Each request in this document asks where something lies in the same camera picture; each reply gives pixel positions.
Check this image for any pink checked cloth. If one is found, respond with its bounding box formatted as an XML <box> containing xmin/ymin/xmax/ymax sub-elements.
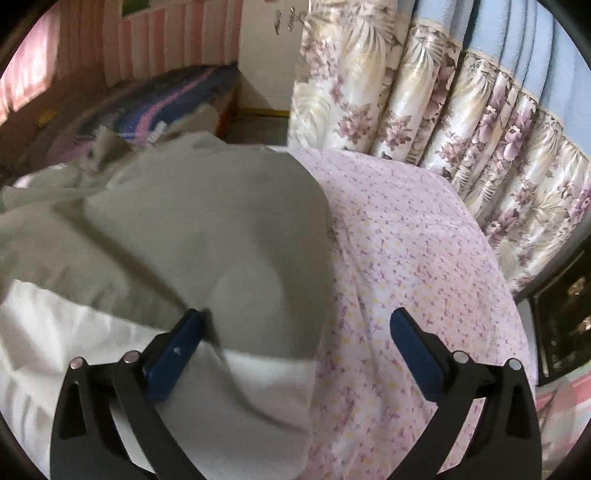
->
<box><xmin>538</xmin><ymin>374</ymin><xmax>591</xmax><ymax>444</ymax></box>

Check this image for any bed with pink floral sheet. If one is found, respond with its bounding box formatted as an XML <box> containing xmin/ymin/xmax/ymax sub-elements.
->
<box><xmin>265</xmin><ymin>147</ymin><xmax>539</xmax><ymax>480</ymax></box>

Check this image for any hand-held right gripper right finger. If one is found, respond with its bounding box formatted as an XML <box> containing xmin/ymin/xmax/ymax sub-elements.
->
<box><xmin>383</xmin><ymin>308</ymin><xmax>542</xmax><ymax>480</ymax></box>

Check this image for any pink window curtain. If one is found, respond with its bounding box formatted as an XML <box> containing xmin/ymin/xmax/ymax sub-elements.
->
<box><xmin>0</xmin><ymin>14</ymin><xmax>61</xmax><ymax>121</ymax></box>

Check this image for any blue floral curtain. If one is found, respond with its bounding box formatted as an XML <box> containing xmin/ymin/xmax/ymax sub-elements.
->
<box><xmin>286</xmin><ymin>0</ymin><xmax>591</xmax><ymax>296</ymax></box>

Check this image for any grey and white jacket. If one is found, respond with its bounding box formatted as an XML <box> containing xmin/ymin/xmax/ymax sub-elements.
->
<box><xmin>0</xmin><ymin>129</ymin><xmax>335</xmax><ymax>480</ymax></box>

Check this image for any brown bed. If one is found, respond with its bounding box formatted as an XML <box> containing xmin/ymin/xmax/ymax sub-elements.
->
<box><xmin>0</xmin><ymin>65</ymin><xmax>241</xmax><ymax>153</ymax></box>

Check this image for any framed wall picture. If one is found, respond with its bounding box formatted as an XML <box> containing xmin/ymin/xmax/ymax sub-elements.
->
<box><xmin>121</xmin><ymin>0</ymin><xmax>153</xmax><ymax>18</ymax></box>

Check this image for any dark glass cabinet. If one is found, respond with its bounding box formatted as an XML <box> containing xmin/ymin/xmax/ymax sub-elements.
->
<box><xmin>529</xmin><ymin>249</ymin><xmax>591</xmax><ymax>384</ymax></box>

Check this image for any striped blanket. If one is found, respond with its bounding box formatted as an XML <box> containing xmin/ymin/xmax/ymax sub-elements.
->
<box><xmin>46</xmin><ymin>65</ymin><xmax>241</xmax><ymax>148</ymax></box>

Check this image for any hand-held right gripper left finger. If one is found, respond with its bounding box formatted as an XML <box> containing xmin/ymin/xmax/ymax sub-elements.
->
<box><xmin>50</xmin><ymin>309</ymin><xmax>218</xmax><ymax>480</ymax></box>

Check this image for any white wardrobe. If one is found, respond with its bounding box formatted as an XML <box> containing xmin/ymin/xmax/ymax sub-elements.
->
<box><xmin>238</xmin><ymin>0</ymin><xmax>308</xmax><ymax>114</ymax></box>

